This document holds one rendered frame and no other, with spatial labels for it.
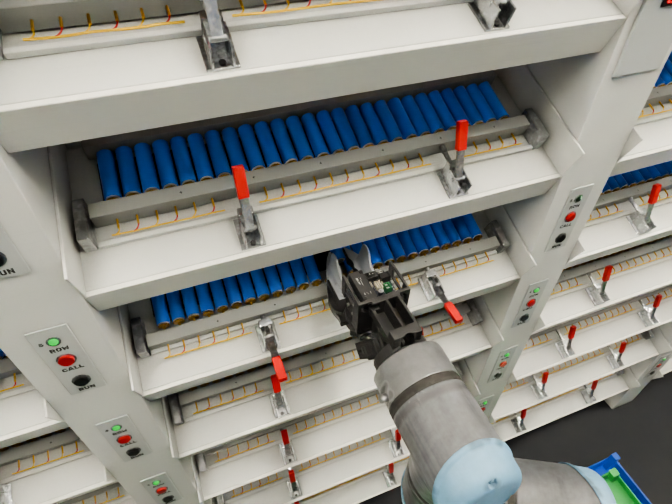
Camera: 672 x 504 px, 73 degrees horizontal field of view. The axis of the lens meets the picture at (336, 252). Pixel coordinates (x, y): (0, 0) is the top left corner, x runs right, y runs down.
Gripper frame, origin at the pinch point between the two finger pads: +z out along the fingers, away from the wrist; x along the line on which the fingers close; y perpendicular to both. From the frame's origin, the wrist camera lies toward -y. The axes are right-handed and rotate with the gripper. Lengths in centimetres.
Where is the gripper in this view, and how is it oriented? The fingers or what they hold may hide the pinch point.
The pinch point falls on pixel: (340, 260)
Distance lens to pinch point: 69.3
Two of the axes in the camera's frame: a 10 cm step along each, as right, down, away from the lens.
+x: -9.2, 2.7, -2.7
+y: 0.1, -7.0, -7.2
